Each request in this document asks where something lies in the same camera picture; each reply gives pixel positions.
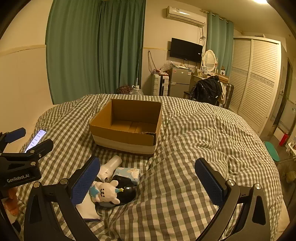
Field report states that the white tube bottle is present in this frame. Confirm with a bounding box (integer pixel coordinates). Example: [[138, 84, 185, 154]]
[[97, 155, 122, 182]]

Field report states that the person's left hand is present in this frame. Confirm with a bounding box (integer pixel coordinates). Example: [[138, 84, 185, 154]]
[[4, 187, 19, 216]]

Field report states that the lit smartphone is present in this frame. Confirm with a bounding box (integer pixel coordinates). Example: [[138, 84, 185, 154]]
[[25, 129, 47, 153]]

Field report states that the white plush toy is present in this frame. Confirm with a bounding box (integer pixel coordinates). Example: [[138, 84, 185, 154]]
[[89, 180, 124, 204]]

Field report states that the teal stool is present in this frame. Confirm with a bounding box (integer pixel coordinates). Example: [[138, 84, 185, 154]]
[[263, 141, 280, 162]]

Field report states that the grey checked bed quilt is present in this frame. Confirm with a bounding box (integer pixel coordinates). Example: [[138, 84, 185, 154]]
[[35, 94, 283, 240]]

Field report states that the red fire extinguisher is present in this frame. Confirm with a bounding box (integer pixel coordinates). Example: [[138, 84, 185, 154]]
[[279, 133, 289, 147]]

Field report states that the open cardboard box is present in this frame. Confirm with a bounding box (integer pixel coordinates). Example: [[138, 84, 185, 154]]
[[89, 99, 162, 156]]

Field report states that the black round object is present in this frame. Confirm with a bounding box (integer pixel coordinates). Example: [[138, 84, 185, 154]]
[[112, 175, 137, 205]]

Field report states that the light blue tissue pack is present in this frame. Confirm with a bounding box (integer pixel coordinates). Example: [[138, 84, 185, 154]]
[[113, 167, 140, 185]]

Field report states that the brown patterned cushion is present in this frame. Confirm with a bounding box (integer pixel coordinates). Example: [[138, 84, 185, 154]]
[[116, 85, 132, 95]]

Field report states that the clear water jug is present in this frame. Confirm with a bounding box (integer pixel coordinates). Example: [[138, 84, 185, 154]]
[[130, 85, 144, 95]]

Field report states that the large green curtain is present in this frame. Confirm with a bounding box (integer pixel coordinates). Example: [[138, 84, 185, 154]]
[[45, 1, 146, 104]]

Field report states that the black jacket on chair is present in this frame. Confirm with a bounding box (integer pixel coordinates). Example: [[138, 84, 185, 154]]
[[189, 76, 222, 105]]

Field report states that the white suitcase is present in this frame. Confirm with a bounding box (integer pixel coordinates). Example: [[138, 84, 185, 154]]
[[152, 74, 169, 96]]

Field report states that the white louvered wardrobe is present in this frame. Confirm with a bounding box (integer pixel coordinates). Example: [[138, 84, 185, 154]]
[[229, 36, 282, 135]]

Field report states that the grey mini fridge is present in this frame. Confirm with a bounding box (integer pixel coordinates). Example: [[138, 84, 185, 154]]
[[169, 67, 191, 98]]

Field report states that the oval white mirror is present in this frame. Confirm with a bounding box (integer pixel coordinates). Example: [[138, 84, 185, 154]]
[[201, 50, 218, 73]]

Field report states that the small green curtain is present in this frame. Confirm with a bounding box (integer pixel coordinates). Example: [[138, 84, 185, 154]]
[[206, 12, 234, 76]]

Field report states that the white air conditioner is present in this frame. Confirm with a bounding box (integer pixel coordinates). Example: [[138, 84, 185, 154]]
[[166, 6, 207, 27]]

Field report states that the black wall television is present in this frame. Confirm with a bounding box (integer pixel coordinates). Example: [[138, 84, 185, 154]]
[[170, 38, 203, 63]]

